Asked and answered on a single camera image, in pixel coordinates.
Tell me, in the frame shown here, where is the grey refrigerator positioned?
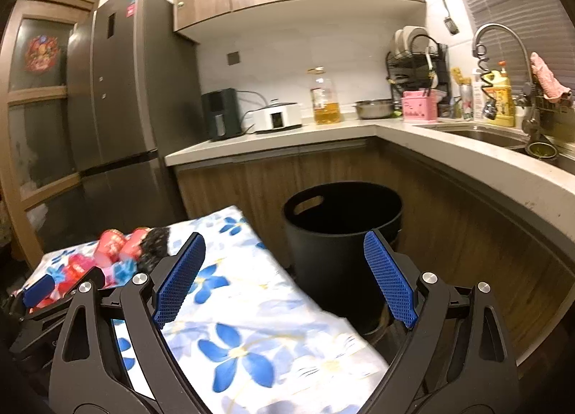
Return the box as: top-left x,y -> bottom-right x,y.
66,0 -> 204,257

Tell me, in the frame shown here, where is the stainless steel sink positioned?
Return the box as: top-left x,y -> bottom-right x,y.
414,121 -> 575,175

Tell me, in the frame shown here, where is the black dish rack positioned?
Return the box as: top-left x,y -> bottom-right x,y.
385,34 -> 451,119

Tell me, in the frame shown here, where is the hanging metal spatula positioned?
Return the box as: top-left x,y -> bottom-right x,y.
433,0 -> 460,36

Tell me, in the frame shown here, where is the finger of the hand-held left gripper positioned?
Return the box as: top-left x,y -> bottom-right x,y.
20,276 -> 61,320
87,267 -> 107,291

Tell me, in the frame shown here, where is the white electric cooker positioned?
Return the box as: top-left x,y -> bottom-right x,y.
248,100 -> 303,135

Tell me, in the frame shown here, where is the black speckled scrap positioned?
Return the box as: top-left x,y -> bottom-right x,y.
136,226 -> 172,272

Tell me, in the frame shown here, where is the wooden lower cabinet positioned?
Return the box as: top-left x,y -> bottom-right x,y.
173,136 -> 575,367

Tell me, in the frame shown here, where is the black plastic bin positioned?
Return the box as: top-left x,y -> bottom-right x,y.
283,181 -> 403,336

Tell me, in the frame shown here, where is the white squeeze bottle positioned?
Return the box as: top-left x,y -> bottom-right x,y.
471,68 -> 487,121

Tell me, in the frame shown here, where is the stack of white plates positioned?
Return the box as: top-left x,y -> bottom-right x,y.
394,25 -> 431,56

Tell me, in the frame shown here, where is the red snack packet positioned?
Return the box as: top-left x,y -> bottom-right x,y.
60,256 -> 97,291
120,226 -> 151,261
98,230 -> 125,263

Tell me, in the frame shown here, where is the blue floral cloth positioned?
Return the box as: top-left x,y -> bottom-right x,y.
13,205 -> 391,414

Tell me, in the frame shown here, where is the wooden framed glass door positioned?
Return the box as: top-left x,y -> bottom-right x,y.
0,0 -> 100,264

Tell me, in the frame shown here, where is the black power cable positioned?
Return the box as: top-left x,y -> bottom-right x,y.
236,90 -> 271,133

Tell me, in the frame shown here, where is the drink can with star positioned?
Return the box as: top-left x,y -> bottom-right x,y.
457,84 -> 475,121

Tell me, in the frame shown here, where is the cooking oil bottle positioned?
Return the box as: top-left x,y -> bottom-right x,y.
307,66 -> 345,126

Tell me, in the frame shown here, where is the stainless steel basin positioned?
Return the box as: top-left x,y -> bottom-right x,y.
353,99 -> 397,121

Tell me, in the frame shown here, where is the pink dish cloth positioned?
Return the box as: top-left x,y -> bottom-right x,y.
529,52 -> 572,103

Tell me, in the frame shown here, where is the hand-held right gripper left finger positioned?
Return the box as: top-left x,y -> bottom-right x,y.
49,231 -> 212,414

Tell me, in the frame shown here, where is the dark green air fryer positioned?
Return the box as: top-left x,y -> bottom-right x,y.
201,88 -> 244,142

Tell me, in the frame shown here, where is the red door decoration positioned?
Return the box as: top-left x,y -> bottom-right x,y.
24,34 -> 62,74

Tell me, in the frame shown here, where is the chrome kitchen faucet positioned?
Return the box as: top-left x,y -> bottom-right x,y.
471,23 -> 545,137

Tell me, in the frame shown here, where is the pink storage box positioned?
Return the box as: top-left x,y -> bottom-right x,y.
401,90 -> 439,123

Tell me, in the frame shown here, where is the yellow detergent bottle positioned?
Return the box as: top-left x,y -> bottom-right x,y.
483,68 -> 516,128

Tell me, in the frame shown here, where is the metal sink strainer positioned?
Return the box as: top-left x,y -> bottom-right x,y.
526,141 -> 560,161

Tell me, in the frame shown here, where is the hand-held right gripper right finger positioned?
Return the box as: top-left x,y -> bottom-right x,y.
359,229 -> 522,414

